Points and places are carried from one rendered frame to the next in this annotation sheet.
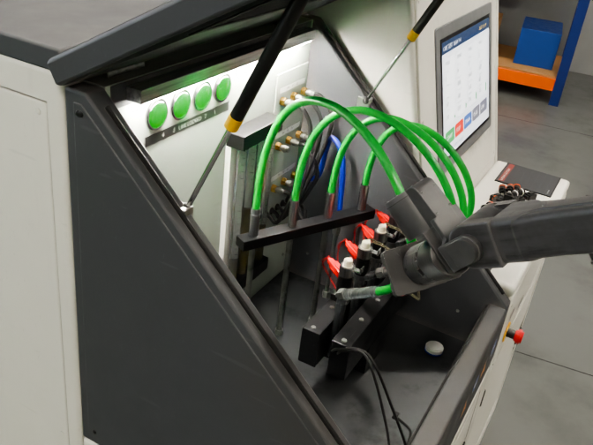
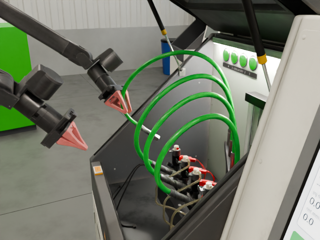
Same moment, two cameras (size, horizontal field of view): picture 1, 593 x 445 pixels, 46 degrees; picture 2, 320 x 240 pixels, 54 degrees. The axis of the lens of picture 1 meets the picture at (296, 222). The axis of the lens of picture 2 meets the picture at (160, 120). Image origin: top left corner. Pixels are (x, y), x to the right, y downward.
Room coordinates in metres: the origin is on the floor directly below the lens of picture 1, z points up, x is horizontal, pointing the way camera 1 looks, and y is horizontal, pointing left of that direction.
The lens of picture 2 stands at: (1.72, -0.79, 1.57)
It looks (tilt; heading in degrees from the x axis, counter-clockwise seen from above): 21 degrees down; 136
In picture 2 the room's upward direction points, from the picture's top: straight up
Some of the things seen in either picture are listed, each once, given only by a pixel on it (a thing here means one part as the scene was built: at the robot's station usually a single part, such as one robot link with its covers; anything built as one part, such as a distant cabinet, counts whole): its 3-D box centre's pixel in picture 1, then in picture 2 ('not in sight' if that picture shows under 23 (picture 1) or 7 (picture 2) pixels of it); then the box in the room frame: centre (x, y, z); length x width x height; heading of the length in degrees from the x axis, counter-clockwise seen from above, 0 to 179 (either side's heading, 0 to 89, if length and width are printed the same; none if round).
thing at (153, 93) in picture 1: (237, 59); (255, 48); (1.19, 0.14, 1.43); 0.54 x 0.03 x 0.02; 155
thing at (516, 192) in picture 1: (510, 198); not in sight; (1.68, -0.55, 1.01); 0.23 x 0.11 x 0.06; 155
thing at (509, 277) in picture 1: (503, 217); not in sight; (1.64, -0.54, 0.97); 0.70 x 0.22 x 0.03; 155
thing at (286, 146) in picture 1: (291, 139); not in sight; (1.41, 0.03, 1.20); 0.13 x 0.03 x 0.31; 155
